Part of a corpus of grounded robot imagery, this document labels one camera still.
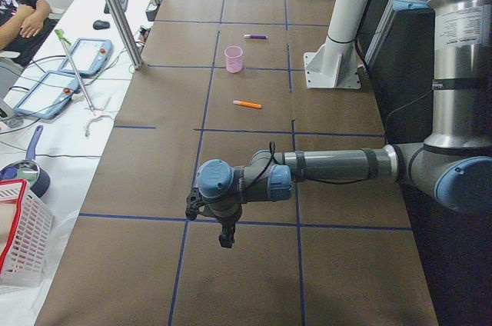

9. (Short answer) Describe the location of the purple highlighter pen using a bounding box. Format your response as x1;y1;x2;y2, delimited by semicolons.
243;34;268;40

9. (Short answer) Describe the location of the far blue teach pendant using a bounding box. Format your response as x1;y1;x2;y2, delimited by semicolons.
69;38;113;77

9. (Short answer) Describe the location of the metal rod green tip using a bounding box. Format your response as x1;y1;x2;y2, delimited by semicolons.
55;28;96;115

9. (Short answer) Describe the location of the near blue teach pendant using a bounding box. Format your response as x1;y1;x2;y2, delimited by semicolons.
13;71;79;119

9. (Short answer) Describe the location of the blue teach pendant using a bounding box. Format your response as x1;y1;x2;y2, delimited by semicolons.
69;38;113;77
13;71;79;119

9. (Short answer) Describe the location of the white mounting column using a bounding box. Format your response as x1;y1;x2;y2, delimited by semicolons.
304;0;368;90

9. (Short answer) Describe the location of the black camera cable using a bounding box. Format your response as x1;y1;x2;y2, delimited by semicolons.
240;141;380;192

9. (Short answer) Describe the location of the aluminium frame post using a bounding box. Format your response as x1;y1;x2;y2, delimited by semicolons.
105;0;144;70

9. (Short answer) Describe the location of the seated person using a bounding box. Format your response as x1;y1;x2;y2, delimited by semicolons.
1;0;58;67

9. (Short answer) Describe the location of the blue frying pan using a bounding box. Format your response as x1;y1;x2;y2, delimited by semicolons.
1;125;51;198

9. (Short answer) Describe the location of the black computer mouse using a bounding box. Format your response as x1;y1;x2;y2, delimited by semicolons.
92;20;111;30

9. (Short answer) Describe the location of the pink mesh pen holder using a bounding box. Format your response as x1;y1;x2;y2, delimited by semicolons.
224;45;243;74

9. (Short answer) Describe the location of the orange highlighter pen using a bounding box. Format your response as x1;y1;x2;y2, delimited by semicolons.
232;100;262;109

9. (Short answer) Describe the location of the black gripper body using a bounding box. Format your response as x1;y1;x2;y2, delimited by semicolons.
211;205;242;235

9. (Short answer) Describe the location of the white red plastic basket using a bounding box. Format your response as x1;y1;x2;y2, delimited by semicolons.
1;179;54;294

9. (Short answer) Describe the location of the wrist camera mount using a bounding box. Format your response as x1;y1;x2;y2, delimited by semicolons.
185;188;204;221

